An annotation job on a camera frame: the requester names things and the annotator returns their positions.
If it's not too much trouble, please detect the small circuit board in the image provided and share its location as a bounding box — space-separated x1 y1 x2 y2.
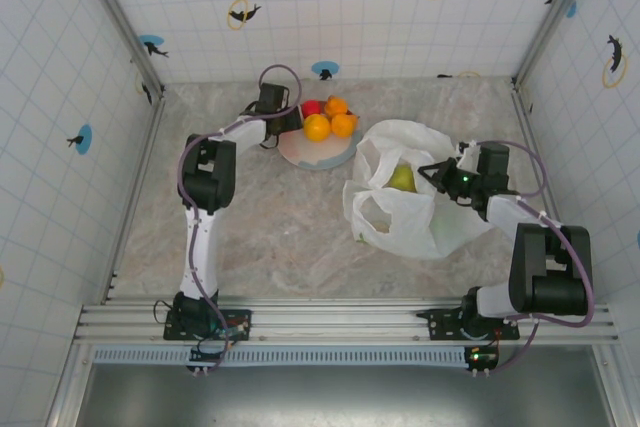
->
464 346 501 371
188 346 221 373

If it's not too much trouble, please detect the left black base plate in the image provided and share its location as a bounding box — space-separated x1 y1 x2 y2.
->
163 307 254 342

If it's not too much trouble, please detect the left small circuit board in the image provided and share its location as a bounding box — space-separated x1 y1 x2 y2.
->
188 346 221 373

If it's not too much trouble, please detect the aluminium mounting rail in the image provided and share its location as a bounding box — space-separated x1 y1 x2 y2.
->
73 296 617 347

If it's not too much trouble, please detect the round pink plate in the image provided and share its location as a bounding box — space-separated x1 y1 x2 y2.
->
277 101 359 172

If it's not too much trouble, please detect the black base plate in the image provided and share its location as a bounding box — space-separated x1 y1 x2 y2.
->
417 307 521 342
163 307 254 342

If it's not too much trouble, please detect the small dolphin yellow ring sticker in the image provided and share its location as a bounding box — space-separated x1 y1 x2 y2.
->
227 0 262 31

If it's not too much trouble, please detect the purple cable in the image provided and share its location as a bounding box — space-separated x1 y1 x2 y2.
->
177 64 304 376
469 140 597 377

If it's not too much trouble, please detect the aluminium frame post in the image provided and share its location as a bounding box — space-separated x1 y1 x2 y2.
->
73 0 166 98
513 0 599 88

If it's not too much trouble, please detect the orange with stem dimple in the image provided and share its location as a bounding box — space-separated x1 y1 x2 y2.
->
330 113 359 138

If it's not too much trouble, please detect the white slotted cable duct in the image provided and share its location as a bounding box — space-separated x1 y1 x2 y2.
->
92 345 476 366

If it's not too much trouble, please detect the right small circuit board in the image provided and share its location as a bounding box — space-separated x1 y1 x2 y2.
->
464 346 501 371

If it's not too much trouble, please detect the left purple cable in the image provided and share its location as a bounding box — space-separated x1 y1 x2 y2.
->
177 64 304 376

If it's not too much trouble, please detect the yellow-green pear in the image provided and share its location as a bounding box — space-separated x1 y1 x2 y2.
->
388 164 419 194

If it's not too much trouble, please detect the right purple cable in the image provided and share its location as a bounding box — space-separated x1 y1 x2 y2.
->
469 140 597 377

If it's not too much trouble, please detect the grey metal sheet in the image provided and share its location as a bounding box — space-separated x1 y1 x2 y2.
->
49 361 626 427

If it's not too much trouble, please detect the large yellow-orange orange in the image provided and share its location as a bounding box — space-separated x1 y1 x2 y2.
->
303 113 332 143

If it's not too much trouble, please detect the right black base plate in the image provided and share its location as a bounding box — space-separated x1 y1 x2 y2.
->
417 307 521 342

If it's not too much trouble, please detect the white plastic bag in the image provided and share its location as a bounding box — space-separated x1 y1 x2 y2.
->
342 119 501 261

